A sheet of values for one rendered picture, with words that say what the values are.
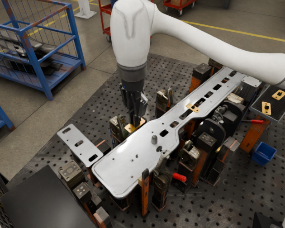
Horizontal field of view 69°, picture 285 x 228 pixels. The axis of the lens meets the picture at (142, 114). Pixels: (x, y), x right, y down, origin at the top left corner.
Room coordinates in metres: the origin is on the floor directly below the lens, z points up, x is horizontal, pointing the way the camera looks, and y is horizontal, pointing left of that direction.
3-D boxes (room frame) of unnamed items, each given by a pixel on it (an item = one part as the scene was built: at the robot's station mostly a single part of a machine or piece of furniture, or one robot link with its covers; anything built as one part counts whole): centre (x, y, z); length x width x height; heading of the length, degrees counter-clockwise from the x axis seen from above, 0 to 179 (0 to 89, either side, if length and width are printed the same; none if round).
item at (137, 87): (0.53, 0.03, 1.44); 0.08 x 0.07 x 0.09; 46
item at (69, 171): (0.44, 0.31, 0.88); 0.08 x 0.08 x 0.36; 45
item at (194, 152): (0.53, -0.23, 0.88); 0.11 x 0.09 x 0.37; 45
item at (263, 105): (0.71, -0.60, 1.17); 0.08 x 0.04 x 0.01; 160
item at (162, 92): (0.95, -0.13, 0.87); 0.12 x 0.09 x 0.35; 45
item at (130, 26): (0.55, 0.03, 1.63); 0.13 x 0.11 x 0.16; 3
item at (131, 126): (0.53, 0.03, 1.25); 0.08 x 0.04 x 0.01; 136
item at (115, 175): (0.89, -0.31, 1.00); 1.38 x 0.22 x 0.02; 135
